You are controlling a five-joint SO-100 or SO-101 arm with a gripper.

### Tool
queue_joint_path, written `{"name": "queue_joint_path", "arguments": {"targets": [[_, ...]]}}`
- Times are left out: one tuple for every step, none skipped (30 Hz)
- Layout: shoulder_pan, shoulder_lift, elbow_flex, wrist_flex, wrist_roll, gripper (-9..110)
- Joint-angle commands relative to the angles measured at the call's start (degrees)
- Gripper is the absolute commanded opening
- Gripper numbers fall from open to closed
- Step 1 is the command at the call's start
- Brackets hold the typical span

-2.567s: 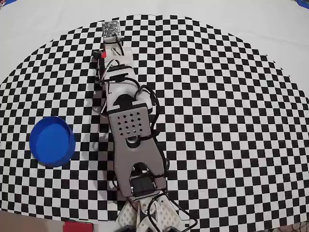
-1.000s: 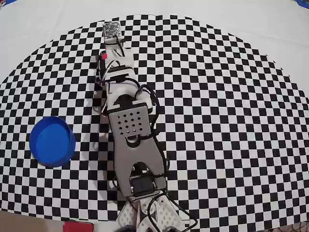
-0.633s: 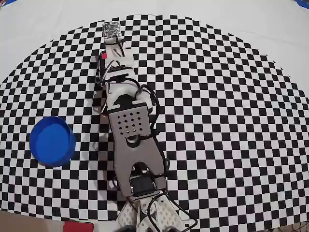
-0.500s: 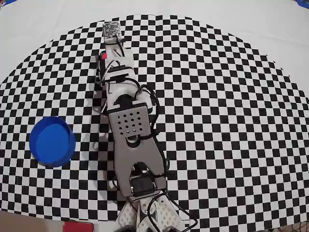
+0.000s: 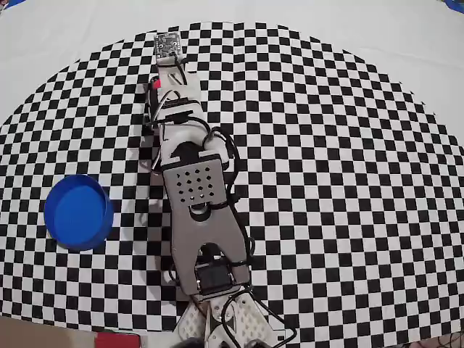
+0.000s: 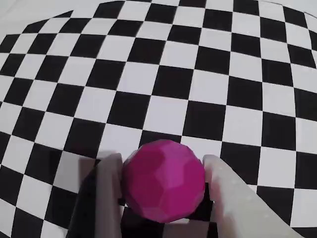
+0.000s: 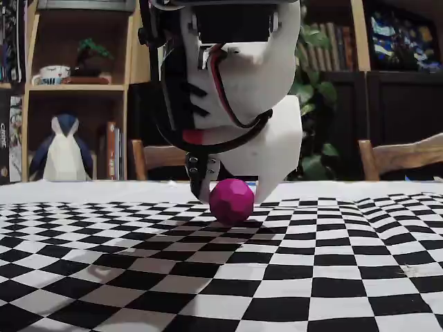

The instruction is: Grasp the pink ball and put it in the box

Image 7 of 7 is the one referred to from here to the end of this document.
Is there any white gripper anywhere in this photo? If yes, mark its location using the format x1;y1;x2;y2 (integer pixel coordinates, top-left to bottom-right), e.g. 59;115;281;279
138;0;302;204

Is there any pink faceted ball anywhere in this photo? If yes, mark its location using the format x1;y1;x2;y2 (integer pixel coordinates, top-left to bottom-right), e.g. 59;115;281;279
208;178;256;225

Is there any white illustrated game box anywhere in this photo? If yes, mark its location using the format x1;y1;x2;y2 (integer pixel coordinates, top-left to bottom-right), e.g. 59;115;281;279
8;95;24;183

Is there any black game box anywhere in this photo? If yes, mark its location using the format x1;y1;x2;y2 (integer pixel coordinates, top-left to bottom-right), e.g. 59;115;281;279
0;88;10;186

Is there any brown wooden chair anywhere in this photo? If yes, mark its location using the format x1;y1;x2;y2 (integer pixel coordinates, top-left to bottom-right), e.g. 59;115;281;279
358;133;443;181
130;139;190;181

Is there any green leafy pothos plant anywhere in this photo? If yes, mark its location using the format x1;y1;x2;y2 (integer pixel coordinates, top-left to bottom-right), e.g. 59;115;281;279
287;0;342;181

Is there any plain black cabinet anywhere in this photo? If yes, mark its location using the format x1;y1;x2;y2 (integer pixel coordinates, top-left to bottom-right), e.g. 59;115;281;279
127;82;188;181

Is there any thin blue book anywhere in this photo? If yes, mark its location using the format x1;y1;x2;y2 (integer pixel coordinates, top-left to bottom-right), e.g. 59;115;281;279
116;127;127;180

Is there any black white checkerboard sheet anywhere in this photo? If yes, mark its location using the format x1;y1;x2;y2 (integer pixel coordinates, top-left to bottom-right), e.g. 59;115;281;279
0;178;443;332

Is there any orange book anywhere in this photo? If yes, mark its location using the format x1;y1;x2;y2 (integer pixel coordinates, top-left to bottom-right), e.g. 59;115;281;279
105;120;117;180

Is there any reddish brown hardcover book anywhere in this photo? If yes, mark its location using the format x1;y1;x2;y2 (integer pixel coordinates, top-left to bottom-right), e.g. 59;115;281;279
342;26;354;72

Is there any dark cabinet with doors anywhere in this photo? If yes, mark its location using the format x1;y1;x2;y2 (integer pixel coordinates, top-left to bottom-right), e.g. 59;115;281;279
321;71;443;181

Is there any reddish flat tray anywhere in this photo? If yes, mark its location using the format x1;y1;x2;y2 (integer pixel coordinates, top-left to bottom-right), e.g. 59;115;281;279
61;76;111;85

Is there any blue white paper penguin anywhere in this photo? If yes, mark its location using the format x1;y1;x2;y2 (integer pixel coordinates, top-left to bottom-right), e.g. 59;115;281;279
28;112;95;181

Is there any green bonsai model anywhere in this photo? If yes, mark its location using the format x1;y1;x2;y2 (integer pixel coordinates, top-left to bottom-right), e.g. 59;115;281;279
71;37;115;77

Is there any blue starry painting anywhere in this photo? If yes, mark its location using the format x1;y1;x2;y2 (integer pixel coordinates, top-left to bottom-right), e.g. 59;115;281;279
368;10;437;72

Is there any white mug with face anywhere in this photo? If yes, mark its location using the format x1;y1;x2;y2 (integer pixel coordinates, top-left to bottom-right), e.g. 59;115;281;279
30;65;72;86

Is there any dark framed screen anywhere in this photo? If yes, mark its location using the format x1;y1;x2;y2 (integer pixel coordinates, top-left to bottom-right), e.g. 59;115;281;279
36;0;138;11

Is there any black tall book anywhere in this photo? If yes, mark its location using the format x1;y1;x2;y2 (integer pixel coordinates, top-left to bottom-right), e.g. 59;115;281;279
9;0;27;84

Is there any black camera cable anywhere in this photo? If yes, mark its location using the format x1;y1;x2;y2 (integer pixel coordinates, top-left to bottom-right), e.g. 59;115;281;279
152;109;275;153

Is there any white red servo wire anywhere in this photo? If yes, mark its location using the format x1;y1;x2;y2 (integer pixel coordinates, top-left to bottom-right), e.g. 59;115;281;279
199;43;274;131

